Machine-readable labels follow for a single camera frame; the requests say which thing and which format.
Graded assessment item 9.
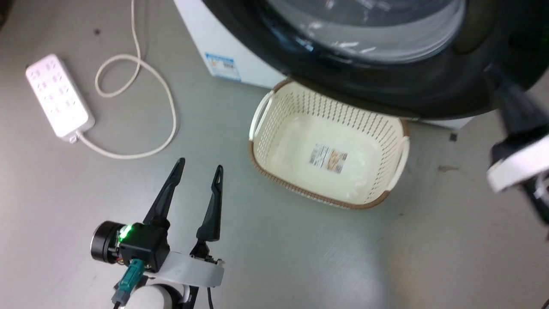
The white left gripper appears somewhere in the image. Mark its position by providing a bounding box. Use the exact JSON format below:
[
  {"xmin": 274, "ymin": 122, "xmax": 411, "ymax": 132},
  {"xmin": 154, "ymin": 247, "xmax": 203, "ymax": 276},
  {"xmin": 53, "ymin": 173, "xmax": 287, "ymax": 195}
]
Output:
[{"xmin": 143, "ymin": 158, "xmax": 225, "ymax": 288}]

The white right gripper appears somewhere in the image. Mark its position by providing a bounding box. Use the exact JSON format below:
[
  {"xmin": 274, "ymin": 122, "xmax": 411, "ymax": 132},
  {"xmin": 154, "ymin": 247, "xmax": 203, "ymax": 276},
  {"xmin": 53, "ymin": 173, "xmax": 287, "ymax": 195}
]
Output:
[{"xmin": 484, "ymin": 64, "xmax": 549, "ymax": 194}]

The dark round washing machine door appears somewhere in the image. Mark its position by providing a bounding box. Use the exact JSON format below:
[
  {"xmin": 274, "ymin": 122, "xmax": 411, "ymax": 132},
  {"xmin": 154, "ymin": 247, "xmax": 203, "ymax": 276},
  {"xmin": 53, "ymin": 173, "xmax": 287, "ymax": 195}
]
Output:
[{"xmin": 202, "ymin": 0, "xmax": 549, "ymax": 121}]

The white washing machine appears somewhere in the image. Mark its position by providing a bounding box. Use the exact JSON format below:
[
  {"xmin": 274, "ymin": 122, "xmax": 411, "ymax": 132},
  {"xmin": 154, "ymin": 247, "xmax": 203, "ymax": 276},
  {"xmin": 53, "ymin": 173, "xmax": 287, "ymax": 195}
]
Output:
[{"xmin": 173, "ymin": 0, "xmax": 477, "ymax": 130}]

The cream plastic laundry basket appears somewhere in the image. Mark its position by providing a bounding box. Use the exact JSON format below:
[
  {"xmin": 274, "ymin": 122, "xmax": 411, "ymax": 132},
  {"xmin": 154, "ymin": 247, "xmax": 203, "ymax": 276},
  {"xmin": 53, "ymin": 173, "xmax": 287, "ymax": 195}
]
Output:
[{"xmin": 248, "ymin": 78, "xmax": 410, "ymax": 211}]

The blue energy label sticker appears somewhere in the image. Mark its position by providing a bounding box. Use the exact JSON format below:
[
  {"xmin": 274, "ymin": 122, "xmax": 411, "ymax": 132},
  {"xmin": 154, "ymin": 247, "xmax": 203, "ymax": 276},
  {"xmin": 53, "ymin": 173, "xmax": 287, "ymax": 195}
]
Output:
[{"xmin": 205, "ymin": 52, "xmax": 242, "ymax": 82}]

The paper label in basket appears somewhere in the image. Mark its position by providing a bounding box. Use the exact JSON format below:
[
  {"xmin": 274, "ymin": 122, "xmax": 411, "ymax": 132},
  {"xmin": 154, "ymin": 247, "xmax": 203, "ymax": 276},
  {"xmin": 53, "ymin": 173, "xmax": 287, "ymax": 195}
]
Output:
[{"xmin": 309, "ymin": 143, "xmax": 348, "ymax": 174}]

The white power strip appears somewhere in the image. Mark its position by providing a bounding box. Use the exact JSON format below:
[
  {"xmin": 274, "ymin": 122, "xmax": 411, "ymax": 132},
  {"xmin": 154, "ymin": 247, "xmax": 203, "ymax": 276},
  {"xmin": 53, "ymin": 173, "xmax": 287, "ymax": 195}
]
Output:
[{"xmin": 25, "ymin": 54, "xmax": 96, "ymax": 143}]

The teal camera cable connector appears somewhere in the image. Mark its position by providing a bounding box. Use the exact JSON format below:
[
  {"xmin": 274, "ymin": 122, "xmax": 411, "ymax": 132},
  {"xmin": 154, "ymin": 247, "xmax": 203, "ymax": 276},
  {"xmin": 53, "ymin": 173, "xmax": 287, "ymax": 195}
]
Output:
[{"xmin": 112, "ymin": 258, "xmax": 145, "ymax": 309}]

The white power strip cable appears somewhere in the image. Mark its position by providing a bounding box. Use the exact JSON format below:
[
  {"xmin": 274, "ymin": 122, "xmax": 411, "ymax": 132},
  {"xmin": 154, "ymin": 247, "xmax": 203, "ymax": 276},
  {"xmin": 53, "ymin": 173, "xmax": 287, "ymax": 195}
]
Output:
[{"xmin": 76, "ymin": 0, "xmax": 178, "ymax": 160}]

